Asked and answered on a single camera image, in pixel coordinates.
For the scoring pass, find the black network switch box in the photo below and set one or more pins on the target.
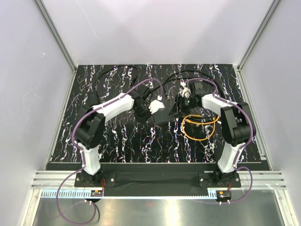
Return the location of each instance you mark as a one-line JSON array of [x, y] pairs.
[[162, 117]]

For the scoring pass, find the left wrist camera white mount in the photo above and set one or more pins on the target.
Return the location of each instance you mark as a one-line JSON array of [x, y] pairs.
[[155, 106]]

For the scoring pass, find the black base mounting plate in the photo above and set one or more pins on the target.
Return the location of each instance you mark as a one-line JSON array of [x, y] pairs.
[[196, 173]]

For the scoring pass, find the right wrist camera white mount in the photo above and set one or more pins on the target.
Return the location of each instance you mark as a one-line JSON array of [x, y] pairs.
[[185, 91]]

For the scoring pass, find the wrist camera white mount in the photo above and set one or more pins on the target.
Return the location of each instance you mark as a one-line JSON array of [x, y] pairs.
[[155, 106], [185, 91]]

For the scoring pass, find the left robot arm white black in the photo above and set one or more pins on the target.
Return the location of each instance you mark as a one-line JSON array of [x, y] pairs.
[[86, 135]]

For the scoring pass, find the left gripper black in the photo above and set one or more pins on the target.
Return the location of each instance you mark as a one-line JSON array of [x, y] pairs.
[[141, 119]]

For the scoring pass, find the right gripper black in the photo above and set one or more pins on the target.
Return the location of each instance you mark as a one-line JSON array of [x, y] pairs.
[[178, 100]]

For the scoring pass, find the aluminium frame rail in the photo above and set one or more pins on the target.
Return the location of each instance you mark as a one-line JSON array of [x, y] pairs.
[[48, 179]]

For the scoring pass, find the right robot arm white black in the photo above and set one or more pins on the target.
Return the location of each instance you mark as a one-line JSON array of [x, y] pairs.
[[237, 125]]

